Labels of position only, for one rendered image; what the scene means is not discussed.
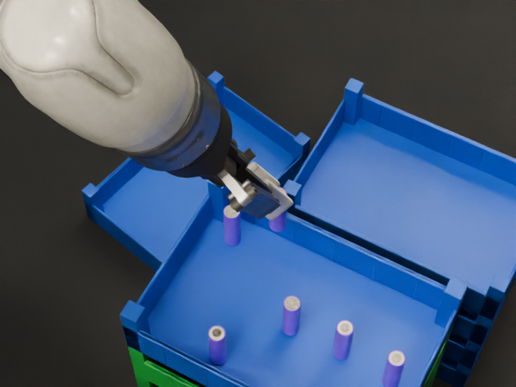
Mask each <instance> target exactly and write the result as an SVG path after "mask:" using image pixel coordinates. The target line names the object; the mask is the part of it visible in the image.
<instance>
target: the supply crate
mask: <svg viewBox="0 0 516 387"><path fill-rule="evenodd" d="M207 185H208V194H207V195H206V197H205V198H204V200H203V202H202V204H201V205H200V206H199V208H198V209H197V211H196V213H195V214H194V215H193V217H192V218H191V220H190V222H189V223H188V224H187V226H186V228H185V229H184V231H183V232H182V234H181V235H180V237H179V238H178V240H177V242H176V243H175V244H174V246H173V247H172V249H171V251H170V252H169V253H168V255H167V257H166V258H165V260H164V261H163V262H162V264H161V265H160V267H159V269H158V270H157V272H156V273H155V275H154V277H153V278H152V280H151V281H150V282H149V284H148V285H147V287H146V289H145V290H144V291H143V293H142V294H141V296H140V298H139V300H138V301H137V302H136V303H135V302H133V301H131V300H129V301H128V302H127V304H126V306H125V307H124V308H123V310H122V311H121V313H120V317H121V322H122V326H123V329H124V334H125V338H126V341H127V346H129V347H131V348H132V349H135V350H137V351H138V352H141V353H143V354H145V355H146V356H148V357H150V358H152V359H154V360H156V361H158V362H160V363H162V364H164V365H166V366H168V367H169V368H171V369H173V370H175V371H177V372H179V373H181V374H183V375H185V376H187V377H189V378H191V379H192V380H194V381H196V382H199V383H200V384H202V385H205V386H206V387H385V386H384V385H383V384H382V376H383V372H384V369H385V364H386V360H387V358H388V354H389V353H390V352H391V351H393V350H399V351H401V352H403V353H404V355H405V364H404V368H403V370H402V375H401V378H400V381H399V385H398V386H397V387H423V385H424V384H425V381H426V379H427V378H428V375H429V373H430V371H431V370H432V367H433V365H434V364H435V361H436V359H437V357H438V354H439V353H440V351H441V349H442V347H443V345H444V343H445V340H446V339H447V337H448V334H449V333H450V331H451V329H452V327H453V325H454V323H455V320H456V318H457V316H458V312H459V310H460V308H461V304H462V302H463V299H464V297H465V293H466V291H467V288H468V285H466V284H464V283H462V282H460V281H458V280H456V279H453V278H451V279H450V280H449V281H448V284H447V286H445V285H442V284H440V283H438V282H436V281H434V280H432V279H429V278H428V277H426V276H423V275H421V274H419V273H417V272H415V271H413V270H410V269H408V268H406V267H404V266H402V265H399V264H397V263H395V262H393V261H391V260H388V259H386V258H385V257H383V256H380V255H378V254H376V253H373V252H372V251H370V250H367V249H365V248H363V247H361V246H359V245H356V244H354V243H352V242H350V241H348V240H345V239H343V238H342V237H340V236H337V235H335V234H333V233H330V232H329V231H327V230H324V229H322V228H320V227H318V226H316V225H313V224H311V223H309V222H307V221H305V220H302V219H300V218H298V217H296V216H294V215H292V214H290V213H286V228H285V229H284V230H282V231H280V232H275V231H273V230H271V229H270V226H269V219H267V218H266V217H264V218H263V219H262V220H258V219H257V218H255V217H252V216H250V215H249V214H247V213H244V212H243V211H241V210H240V242H239V244H237V245H236V246H229V245H227V244H226V242H225V239H224V225H223V209H224V208H225V207H226V206H227V205H230V203H229V202H230V200H229V199H228V198H227V195H228V194H229V193H231V191H230V190H229V189H228V188H227V187H217V186H216V185H215V184H213V183H212V182H210V181H209V180H208V181H207ZM288 296H296V297H298V298H299V300H300V302H301V308H300V319H299V331H298V333H297V334H295V335H294V336H288V335H286V334H285V333H284V332H283V329H282V326H283V301H284V299H285V298H286V297H288ZM341 320H348V321H350V322H351V323H352V324H353V326H354V331H353V336H352V344H351V349H350V353H349V356H348V357H347V358H346V359H337V358H336V357H335V356H334V355H333V353H332V350H333V345H334V339H335V334H336V325H337V323H338V322H339V321H341ZM212 326H222V327H223V328H224V329H225V331H226V340H227V360H226V361H225V363H224V364H222V365H215V364H213V363H212V362H211V360H210V349H209V340H208V331H209V329H210V328H211V327H212Z"/></svg>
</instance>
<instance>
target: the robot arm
mask: <svg viewBox="0 0 516 387"><path fill-rule="evenodd" d="M0 68H1V69H2V70H3V71H4V72H5V73H6V74H7V75H8V76H9V77H10V78H11V79H12V81H13V82H14V84H15V86H16V87H17V89H18V90H19V91H20V93H21V94H22V95H23V97H24V98H25V99H26V100H27V101H28V102H30V103H31V104H32V105H34V106H35V107H36V108H37V109H39V110H40V111H42V112H44V113H45V114H47V115H48V116H49V117H51V118H52V119H53V120H55V121H57V122H58V123H59V124H60V125H62V126H63V127H66V128H67V129H68V130H70V131H72V132H74V133H75V134H77V135H79V136H80V137H83V138H84V139H87V140H89V141H91V142H93V143H96V144H98V145H101V146H104V147H112V148H114V149H115V150H117V151H119V152H121V153H122V154H125V155H127V156H128V157H129V158H131V159H133V160H135V161H136V162H138V164H141V165H142V166H144V167H146V168H149V169H151V170H159V171H166V172H168V173H169V174H171V175H174V176H176V177H183V178H191V177H201V178H203V179H204V180H209V181H210V182H212V183H213V184H215V185H216V186H217V187H227V188H228V189H229V190H230V191H231V193H229V194H228V195H227V198H228V199H229V200H230V202H229V203H230V206H231V208H232V209H233V210H235V211H236V212H237V213H238V212H239V211H240V210H241V211H243V212H244V213H247V214H249V215H250V216H252V217H255V218H257V219H258V220H262V219H263V218H264V217H266V218H267V219H269V220H270V221H273V220H274V219H276V218H277V217H278V216H279V215H280V214H281V213H283V212H284V211H285V210H287V209H288V208H289V207H291V206H292V205H293V201H292V199H291V198H289V197H288V196H287V195H286V194H285V193H284V192H282V191H281V190H280V189H279V188H278V187H280V182H279V181H278V180H277V179H276V178H274V177H273V176H272V175H270V174H269V173H268V172H267V171H265V170H264V169H263V168H262V167H261V166H260V165H259V164H257V163H256V162H255V161H254V162H252V163H251V164H249V162H250V161H252V160H253V159H254V158H255V157H256V155H255V154H254V153H253V151H252V150H251V149H250V148H248V149H246V150H245V151H244V152H242V151H241V150H240V149H238V148H237V147H238V145H237V142H236V140H235V139H233V138H232V134H233V128H232V122H231V119H230V116H229V114H228V112H227V110H226V108H225V107H224V106H223V105H222V104H221V103H220V102H219V98H218V96H217V93H216V91H215V89H214V87H213V85H212V84H211V83H210V82H209V81H208V80H207V79H206V78H205V77H204V76H203V75H202V74H201V73H200V72H199V71H198V70H197V69H196V68H194V66H193V65H192V64H191V63H190V62H189V61H188V60H187V59H186V58H185V57H184V54H183V52H182V50H181V48H180V46H179V45H178V43H177V42H176V40H175V39H174V38H173V36H172V35H171V34H170V32H169V31H168V30H167V29H166V28H165V27H164V26H163V25H162V24H161V23H160V22H159V21H158V20H157V19H156V18H155V17H154V16H153V15H152V14H151V13H150V12H149V11H148V10H147V9H146V8H145V7H144V6H143V5H142V4H141V3H140V2H139V1H138V0H0Z"/></svg>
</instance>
